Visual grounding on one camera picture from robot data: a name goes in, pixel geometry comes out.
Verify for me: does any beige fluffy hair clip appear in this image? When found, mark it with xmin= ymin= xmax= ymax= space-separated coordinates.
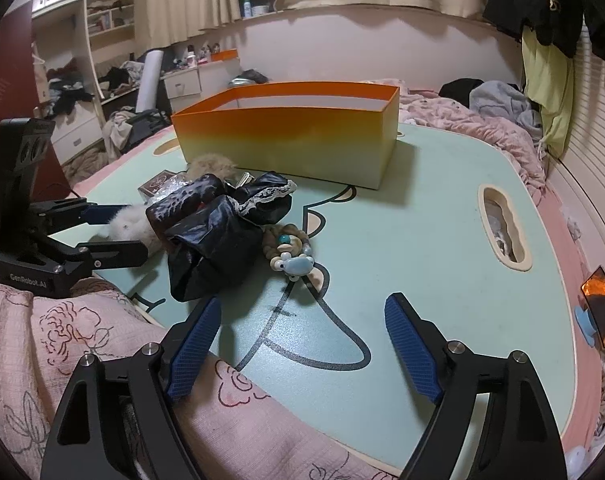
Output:
xmin=186 ymin=154 xmax=239 ymax=182

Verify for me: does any white shelving unit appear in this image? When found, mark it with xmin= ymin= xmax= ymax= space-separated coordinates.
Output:
xmin=32 ymin=0 xmax=136 ymax=111

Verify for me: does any white paper roll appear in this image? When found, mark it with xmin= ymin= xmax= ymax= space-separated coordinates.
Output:
xmin=136 ymin=49 xmax=164 ymax=113

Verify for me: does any orange cardboard box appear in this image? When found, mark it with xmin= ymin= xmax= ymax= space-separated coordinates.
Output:
xmin=171 ymin=81 xmax=401 ymax=190

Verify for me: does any dark brown glossy hair clip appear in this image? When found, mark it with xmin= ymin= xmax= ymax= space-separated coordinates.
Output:
xmin=145 ymin=174 xmax=228 ymax=241

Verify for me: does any pink floral pajama leg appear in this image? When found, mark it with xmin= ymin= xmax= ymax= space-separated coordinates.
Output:
xmin=0 ymin=280 xmax=388 ymax=480

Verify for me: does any dark clothes pile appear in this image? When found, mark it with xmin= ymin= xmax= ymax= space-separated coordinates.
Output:
xmin=47 ymin=60 xmax=99 ymax=117

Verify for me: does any red-brown door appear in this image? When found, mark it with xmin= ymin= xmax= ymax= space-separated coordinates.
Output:
xmin=0 ymin=0 xmax=37 ymax=171

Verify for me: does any black clothing heap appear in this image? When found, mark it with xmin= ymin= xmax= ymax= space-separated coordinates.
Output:
xmin=440 ymin=78 xmax=489 ymax=106

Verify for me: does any brown card deck box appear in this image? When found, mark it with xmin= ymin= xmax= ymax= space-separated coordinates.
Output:
xmin=137 ymin=170 xmax=183 ymax=199

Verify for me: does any small white drawer cabinet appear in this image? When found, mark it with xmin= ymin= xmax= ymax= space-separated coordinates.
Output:
xmin=162 ymin=67 xmax=203 ymax=101

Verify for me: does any light clothes pile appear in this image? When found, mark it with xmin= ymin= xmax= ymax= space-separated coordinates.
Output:
xmin=102 ymin=105 xmax=173 ymax=157

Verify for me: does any grey patterned cloth pile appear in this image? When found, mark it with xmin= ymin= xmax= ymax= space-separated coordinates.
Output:
xmin=227 ymin=69 xmax=269 ymax=88

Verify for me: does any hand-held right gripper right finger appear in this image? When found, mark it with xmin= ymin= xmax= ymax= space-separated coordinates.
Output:
xmin=384 ymin=292 xmax=568 ymax=480

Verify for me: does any group of small bottles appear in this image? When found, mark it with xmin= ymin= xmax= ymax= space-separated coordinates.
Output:
xmin=175 ymin=42 xmax=220 ymax=68

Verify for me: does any grey clothing heap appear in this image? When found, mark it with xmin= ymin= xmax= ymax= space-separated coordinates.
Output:
xmin=470 ymin=81 xmax=543 ymax=141

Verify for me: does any beaded bracelet with blue charm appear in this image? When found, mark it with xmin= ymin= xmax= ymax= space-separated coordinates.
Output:
xmin=262 ymin=224 xmax=317 ymax=282

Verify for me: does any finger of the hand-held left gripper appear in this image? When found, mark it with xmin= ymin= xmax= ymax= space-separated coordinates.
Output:
xmin=32 ymin=199 xmax=133 ymax=235
xmin=47 ymin=237 xmax=149 ymax=286

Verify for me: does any thin black cable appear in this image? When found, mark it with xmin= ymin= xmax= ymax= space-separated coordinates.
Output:
xmin=41 ymin=182 xmax=83 ymax=202

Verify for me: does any white drawer unit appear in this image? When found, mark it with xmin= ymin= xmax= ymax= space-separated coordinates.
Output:
xmin=50 ymin=109 xmax=104 ymax=161

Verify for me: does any light blue stand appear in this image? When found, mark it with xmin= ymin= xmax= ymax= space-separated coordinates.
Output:
xmin=574 ymin=305 xmax=602 ymax=347

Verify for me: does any white fluffy hair tie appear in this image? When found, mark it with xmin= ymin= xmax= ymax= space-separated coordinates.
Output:
xmin=106 ymin=204 xmax=166 ymax=257

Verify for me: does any yellow-green hanging cloth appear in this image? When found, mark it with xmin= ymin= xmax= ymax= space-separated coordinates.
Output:
xmin=521 ymin=27 xmax=574 ymax=155

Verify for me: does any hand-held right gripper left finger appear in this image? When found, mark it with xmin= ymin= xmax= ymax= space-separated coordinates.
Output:
xmin=41 ymin=296 xmax=223 ymax=480

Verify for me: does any pink floral blanket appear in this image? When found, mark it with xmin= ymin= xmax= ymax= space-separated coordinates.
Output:
xmin=395 ymin=79 xmax=551 ymax=206

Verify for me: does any black lace-trimmed scrunchie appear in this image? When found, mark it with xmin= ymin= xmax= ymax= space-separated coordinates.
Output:
xmin=165 ymin=172 xmax=299 ymax=305

